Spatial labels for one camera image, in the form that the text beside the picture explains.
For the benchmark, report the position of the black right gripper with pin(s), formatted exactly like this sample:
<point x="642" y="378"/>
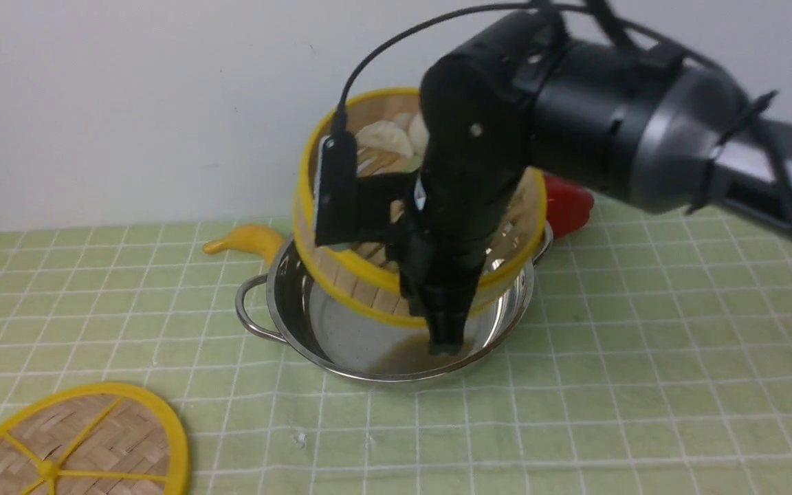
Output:
<point x="476" y="102"/>

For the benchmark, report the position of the yellow rimmed bamboo steamer basket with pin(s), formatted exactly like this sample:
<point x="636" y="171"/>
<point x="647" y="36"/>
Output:
<point x="359" y="277"/>

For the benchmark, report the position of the yellow rimmed woven steamer lid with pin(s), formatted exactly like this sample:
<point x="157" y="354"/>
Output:
<point x="102" y="438"/>

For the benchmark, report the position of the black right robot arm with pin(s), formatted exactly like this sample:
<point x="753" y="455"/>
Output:
<point x="643" y="120"/>

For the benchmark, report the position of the red bell pepper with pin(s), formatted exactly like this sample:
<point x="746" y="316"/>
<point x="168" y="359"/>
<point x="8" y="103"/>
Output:
<point x="568" y="206"/>

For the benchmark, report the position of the round white bun right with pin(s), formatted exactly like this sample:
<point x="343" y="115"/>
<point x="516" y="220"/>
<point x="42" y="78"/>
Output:
<point x="418" y="134"/>

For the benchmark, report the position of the white dumpling upper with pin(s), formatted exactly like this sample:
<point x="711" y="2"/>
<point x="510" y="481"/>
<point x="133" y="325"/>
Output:
<point x="385" y="136"/>

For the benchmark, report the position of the yellow toy banana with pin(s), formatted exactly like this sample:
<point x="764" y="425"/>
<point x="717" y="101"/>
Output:
<point x="251" y="238"/>

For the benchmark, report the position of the green checkered tablecloth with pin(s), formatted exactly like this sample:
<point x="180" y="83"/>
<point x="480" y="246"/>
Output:
<point x="655" y="358"/>

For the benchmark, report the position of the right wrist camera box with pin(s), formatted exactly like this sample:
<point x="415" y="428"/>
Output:
<point x="348" y="208"/>

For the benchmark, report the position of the stainless steel two-handled pot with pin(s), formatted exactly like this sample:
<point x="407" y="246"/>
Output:
<point x="286" y="305"/>

